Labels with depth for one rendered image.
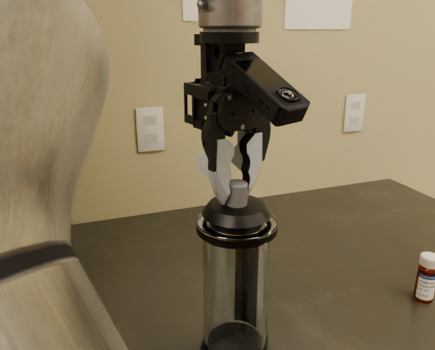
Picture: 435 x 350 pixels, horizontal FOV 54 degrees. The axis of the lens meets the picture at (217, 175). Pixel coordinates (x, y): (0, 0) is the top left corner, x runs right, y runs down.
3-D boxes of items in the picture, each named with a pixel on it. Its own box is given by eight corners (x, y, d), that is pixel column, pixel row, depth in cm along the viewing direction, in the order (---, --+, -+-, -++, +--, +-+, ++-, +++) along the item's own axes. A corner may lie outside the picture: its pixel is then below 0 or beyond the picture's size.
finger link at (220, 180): (205, 193, 59) (211, 127, 57) (229, 207, 55) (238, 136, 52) (185, 195, 57) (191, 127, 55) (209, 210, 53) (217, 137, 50)
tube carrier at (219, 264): (241, 317, 71) (243, 198, 64) (286, 357, 62) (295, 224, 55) (184, 344, 65) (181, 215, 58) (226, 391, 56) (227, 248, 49)
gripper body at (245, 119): (229, 121, 60) (229, 31, 56) (269, 132, 54) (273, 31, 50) (182, 127, 56) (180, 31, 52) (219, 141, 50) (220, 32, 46)
